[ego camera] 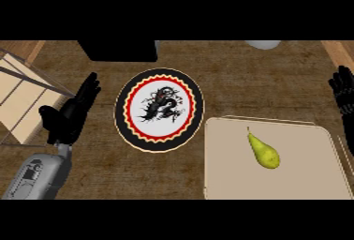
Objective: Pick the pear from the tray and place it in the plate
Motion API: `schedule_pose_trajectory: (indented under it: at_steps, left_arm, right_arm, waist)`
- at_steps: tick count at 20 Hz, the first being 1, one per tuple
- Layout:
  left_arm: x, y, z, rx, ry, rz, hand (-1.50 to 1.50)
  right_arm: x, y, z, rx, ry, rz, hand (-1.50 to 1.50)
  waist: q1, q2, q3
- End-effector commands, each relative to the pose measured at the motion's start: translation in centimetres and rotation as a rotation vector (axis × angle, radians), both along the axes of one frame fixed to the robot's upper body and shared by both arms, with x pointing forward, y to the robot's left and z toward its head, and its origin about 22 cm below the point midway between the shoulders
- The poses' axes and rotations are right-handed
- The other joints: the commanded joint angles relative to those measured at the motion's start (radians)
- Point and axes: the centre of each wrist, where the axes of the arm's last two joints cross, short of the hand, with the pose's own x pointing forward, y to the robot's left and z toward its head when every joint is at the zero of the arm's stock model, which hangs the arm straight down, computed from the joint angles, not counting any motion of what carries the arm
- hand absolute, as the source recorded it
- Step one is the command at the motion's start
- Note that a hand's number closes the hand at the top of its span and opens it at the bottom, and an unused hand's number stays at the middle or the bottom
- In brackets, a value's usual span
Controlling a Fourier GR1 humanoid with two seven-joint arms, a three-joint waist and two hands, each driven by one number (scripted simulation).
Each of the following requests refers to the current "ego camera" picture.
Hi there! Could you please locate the black-rimmed dragon plate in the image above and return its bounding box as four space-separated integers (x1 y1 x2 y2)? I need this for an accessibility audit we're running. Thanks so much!
114 67 205 154

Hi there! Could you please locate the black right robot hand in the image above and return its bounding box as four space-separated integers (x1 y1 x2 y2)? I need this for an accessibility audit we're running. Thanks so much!
328 65 354 141

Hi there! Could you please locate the beige tray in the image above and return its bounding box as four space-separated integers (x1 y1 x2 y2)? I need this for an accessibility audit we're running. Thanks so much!
204 114 354 201

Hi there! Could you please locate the black box appliance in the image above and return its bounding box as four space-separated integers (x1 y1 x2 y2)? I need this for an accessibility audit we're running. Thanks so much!
77 39 160 63

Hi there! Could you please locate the pale grey round object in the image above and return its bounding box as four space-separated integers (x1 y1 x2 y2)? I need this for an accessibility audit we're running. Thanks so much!
244 39 282 51

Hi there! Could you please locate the light wooden board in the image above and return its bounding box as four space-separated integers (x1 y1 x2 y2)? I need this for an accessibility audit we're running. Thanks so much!
321 39 354 73

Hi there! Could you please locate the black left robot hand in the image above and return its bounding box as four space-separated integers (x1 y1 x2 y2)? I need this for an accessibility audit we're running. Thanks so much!
37 72 102 145

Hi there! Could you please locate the green pear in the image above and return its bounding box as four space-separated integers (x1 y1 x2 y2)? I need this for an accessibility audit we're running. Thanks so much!
247 126 282 170

